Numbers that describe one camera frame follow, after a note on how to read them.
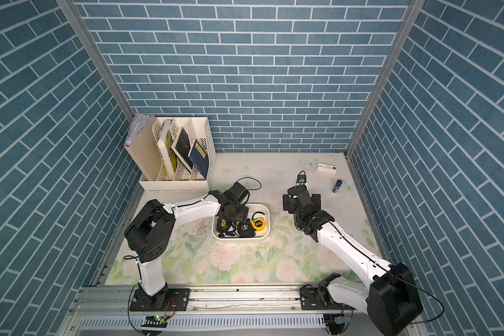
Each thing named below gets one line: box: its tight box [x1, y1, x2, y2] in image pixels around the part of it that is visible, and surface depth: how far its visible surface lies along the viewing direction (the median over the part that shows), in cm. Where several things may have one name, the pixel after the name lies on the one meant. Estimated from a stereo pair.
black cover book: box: [170, 126, 194, 174], surface depth 101 cm
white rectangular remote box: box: [316, 163, 338, 175], surface depth 114 cm
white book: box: [156, 119, 178, 180], surface depth 97 cm
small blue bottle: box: [332, 179, 343, 194], surface depth 101 cm
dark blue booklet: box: [187, 138, 210, 181], surface depth 107 cm
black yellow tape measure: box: [217, 217, 232, 233], surface depth 91 cm
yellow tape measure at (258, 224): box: [250, 217, 266, 232], surface depth 93 cm
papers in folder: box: [124, 113, 151, 147], surface depth 92 cm
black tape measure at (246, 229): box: [237, 219, 256, 238], surface depth 90 cm
